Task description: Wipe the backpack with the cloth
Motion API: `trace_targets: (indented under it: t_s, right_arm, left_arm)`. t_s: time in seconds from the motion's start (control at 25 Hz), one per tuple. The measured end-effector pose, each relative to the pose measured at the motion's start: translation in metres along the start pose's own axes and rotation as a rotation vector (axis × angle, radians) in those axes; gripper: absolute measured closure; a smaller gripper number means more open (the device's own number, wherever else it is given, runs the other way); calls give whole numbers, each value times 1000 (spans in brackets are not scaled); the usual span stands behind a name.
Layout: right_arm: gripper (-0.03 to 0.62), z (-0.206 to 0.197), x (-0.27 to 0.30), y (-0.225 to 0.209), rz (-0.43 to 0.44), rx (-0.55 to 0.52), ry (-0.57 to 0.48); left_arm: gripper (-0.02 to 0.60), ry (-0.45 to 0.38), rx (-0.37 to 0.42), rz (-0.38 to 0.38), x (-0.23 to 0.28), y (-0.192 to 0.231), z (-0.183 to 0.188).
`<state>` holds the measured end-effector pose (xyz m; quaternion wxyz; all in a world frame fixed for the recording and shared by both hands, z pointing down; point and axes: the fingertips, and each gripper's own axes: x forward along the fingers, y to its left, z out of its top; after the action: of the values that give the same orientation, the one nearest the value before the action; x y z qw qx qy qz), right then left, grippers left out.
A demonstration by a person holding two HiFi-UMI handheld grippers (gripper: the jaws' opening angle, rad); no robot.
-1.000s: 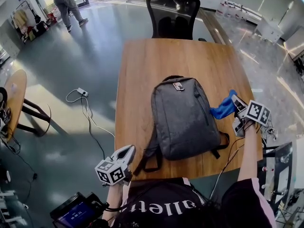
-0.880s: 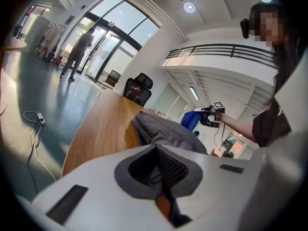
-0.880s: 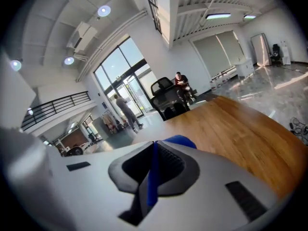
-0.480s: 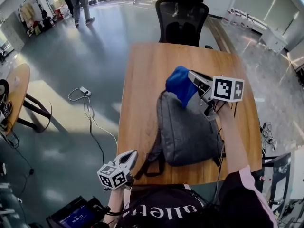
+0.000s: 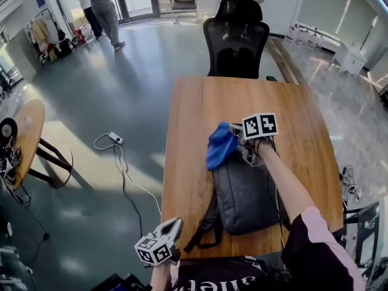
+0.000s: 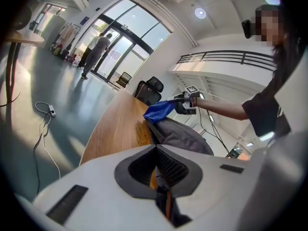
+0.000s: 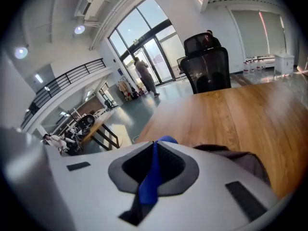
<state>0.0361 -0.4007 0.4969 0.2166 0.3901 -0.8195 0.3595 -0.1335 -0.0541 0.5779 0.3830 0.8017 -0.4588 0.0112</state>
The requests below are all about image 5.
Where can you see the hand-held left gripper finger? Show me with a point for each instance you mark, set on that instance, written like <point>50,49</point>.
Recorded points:
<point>168,222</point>
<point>178,236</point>

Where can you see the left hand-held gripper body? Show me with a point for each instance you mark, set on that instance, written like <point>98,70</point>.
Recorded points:
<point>153,252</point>

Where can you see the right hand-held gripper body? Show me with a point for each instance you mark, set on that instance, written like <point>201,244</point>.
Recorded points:
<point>260,126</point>

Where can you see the blue cloth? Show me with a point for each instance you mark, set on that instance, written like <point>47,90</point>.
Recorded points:
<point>221,147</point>

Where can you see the grey backpack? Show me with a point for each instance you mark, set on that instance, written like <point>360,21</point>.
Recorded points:
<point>245,199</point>

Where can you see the person's right forearm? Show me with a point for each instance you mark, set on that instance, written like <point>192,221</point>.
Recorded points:
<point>285,186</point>

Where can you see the person's left forearm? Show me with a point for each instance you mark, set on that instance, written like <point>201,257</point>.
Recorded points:
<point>160,277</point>

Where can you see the black tablet with blue screen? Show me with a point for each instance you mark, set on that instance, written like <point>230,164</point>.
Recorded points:
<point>121,285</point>

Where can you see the black mesh office chair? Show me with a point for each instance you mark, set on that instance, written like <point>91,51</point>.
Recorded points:
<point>236,41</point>

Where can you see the white power strip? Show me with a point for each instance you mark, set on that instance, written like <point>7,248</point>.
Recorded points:
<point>116,137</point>

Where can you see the row of white containers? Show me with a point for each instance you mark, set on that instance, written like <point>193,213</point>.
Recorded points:
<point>309,36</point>

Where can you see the white low cabinet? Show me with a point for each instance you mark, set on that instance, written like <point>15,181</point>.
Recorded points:
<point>350,59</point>

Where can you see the white leaning board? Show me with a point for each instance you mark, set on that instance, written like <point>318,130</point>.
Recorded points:
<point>379,71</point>

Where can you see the person's black printed shirt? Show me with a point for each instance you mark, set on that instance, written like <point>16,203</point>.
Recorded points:
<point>318,253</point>

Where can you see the black shelf cart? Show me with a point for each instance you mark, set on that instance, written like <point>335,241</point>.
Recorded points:
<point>363,232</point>

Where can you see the round wooden side table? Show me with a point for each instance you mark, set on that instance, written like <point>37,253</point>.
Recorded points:
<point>33,123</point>

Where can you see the black round disc device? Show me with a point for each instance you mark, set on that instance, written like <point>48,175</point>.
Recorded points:
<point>7,128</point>

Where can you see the clothes rack with bags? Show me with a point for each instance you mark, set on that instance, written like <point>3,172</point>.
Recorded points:
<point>48,41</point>

